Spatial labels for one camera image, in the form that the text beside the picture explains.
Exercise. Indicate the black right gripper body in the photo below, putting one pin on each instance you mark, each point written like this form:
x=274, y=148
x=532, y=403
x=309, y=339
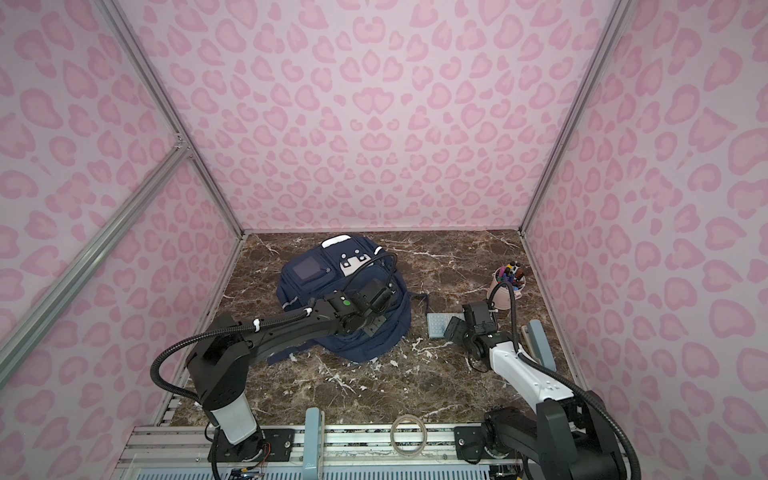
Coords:
x=462, y=332

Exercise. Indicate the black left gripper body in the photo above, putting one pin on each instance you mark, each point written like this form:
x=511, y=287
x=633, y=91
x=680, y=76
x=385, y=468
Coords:
x=375, y=322

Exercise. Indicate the light blue calculator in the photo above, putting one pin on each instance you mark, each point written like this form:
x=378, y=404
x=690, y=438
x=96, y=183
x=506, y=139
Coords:
x=437, y=323

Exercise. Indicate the navy blue student backpack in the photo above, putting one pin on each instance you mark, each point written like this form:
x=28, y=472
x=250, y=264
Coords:
x=347, y=264

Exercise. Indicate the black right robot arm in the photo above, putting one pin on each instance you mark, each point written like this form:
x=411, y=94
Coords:
x=571, y=435

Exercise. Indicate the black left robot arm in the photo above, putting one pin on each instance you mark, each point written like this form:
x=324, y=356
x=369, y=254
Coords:
x=220, y=358

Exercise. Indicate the pink pen holder cup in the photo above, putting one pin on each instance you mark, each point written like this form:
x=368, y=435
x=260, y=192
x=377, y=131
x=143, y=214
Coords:
x=508, y=280

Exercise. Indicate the clear tape roll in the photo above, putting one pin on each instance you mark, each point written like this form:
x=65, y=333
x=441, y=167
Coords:
x=408, y=436

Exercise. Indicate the teal ruler stand post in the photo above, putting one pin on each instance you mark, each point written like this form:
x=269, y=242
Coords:
x=313, y=450

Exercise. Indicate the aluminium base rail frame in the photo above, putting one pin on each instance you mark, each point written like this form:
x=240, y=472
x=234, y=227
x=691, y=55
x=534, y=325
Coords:
x=350, y=452

